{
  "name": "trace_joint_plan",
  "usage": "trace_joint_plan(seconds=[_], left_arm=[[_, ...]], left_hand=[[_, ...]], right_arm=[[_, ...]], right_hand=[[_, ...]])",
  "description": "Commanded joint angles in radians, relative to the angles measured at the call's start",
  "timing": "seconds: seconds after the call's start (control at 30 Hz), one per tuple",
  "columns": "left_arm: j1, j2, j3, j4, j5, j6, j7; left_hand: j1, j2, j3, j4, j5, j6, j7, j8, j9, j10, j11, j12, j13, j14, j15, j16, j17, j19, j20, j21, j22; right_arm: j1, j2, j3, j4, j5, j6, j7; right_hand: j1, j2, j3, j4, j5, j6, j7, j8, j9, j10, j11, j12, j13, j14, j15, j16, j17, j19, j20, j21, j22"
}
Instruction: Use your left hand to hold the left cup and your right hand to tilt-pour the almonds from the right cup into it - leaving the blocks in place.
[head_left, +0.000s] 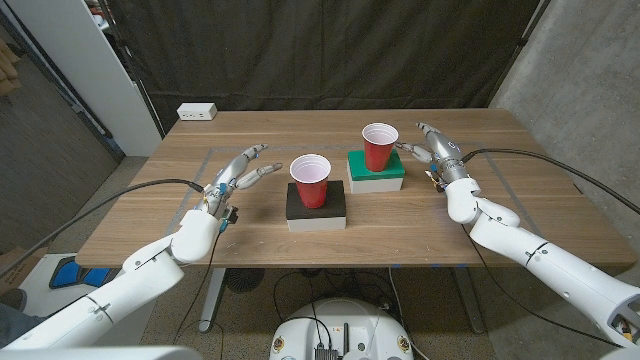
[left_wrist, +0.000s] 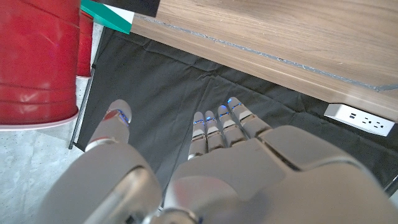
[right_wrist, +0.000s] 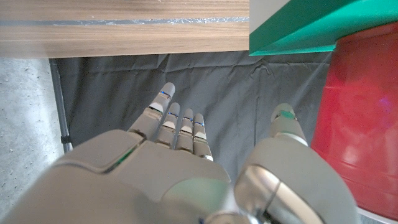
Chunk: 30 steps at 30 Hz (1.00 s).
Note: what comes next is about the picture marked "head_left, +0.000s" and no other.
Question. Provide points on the tan stacked boards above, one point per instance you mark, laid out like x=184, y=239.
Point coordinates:
x=7, y=70

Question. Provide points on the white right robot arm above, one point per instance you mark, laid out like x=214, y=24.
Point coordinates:
x=550, y=260

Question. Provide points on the white power strip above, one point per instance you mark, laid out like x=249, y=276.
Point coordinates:
x=197, y=111

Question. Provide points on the green-topped white block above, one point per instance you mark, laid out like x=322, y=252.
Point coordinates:
x=375, y=182

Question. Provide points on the black round floor fan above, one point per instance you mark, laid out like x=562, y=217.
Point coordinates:
x=245, y=280

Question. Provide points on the right wrist camera connectors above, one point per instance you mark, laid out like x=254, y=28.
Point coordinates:
x=436, y=181

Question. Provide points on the black backdrop stand pole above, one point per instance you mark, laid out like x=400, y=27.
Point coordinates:
x=132, y=75
x=525, y=37

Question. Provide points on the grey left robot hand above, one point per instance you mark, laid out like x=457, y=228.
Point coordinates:
x=225, y=175

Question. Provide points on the white cabinet panel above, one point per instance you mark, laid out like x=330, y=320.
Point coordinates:
x=90, y=75

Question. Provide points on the red plastic cup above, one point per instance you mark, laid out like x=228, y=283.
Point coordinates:
x=312, y=192
x=377, y=157

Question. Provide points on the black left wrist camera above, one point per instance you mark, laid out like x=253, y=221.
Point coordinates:
x=231, y=216

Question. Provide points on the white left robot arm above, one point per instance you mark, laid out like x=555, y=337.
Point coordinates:
x=125, y=290

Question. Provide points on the grey table leg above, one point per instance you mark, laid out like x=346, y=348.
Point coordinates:
x=212, y=300
x=470, y=300

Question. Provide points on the black-topped white block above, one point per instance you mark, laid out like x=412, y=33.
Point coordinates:
x=315, y=217

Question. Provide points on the blue and black pad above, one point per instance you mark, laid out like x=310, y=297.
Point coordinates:
x=67, y=275

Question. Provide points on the white floor platform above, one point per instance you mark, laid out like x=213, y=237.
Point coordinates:
x=37, y=295

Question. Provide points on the dark shoe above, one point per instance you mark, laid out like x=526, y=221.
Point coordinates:
x=12, y=299

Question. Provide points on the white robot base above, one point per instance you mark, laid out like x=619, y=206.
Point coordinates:
x=345, y=325

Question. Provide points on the person's leg in jeans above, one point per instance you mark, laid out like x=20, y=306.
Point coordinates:
x=15, y=325

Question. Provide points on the dark grey backdrop curtain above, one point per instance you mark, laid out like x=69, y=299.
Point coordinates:
x=320, y=50

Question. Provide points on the brown cardboard box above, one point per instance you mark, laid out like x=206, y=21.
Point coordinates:
x=12, y=283

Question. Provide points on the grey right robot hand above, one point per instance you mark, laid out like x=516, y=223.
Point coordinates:
x=447, y=155

